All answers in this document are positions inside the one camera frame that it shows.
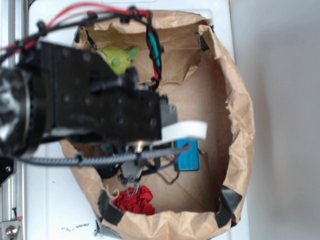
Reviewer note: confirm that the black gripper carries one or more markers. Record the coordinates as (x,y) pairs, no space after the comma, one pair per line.
(132,165)

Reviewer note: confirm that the light blue cloth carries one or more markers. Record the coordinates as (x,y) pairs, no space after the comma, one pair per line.
(107,148)

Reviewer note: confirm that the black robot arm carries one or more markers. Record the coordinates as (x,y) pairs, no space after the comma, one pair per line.
(57,92)

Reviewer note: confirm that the red crumpled paper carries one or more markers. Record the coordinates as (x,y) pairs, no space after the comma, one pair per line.
(137,203)

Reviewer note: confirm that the blue wooden block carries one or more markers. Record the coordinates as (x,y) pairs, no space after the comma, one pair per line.
(188,160)

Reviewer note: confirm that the green plush toy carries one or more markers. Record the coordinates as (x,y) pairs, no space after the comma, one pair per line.
(118,59)

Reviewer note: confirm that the brown paper bag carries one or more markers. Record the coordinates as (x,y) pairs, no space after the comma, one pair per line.
(201,79)

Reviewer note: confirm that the black metal bracket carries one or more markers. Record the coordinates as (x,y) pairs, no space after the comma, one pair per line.
(7,168)

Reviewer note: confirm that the aluminium frame rail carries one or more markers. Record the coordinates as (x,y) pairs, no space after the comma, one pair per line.
(14,16)

